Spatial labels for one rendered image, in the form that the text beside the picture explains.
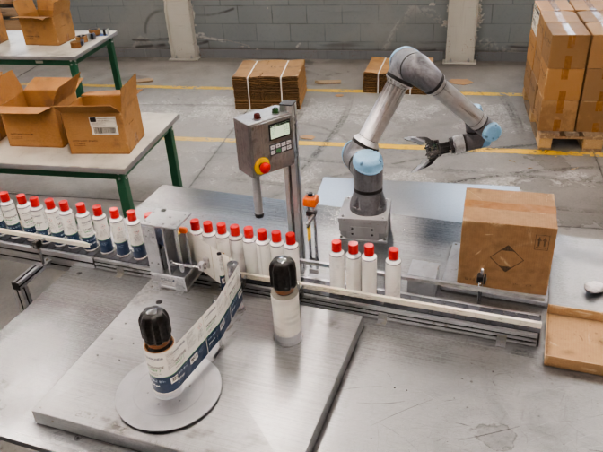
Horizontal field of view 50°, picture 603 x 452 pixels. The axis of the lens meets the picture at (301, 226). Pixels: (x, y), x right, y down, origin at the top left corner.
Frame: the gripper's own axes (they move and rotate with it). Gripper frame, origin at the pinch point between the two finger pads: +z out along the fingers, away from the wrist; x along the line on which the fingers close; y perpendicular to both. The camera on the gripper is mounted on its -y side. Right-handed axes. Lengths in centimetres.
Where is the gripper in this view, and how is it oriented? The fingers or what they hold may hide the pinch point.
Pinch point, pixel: (406, 155)
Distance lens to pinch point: 287.1
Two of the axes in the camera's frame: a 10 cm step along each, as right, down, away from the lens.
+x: 2.1, 9.8, 0.4
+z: -9.7, 2.1, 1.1
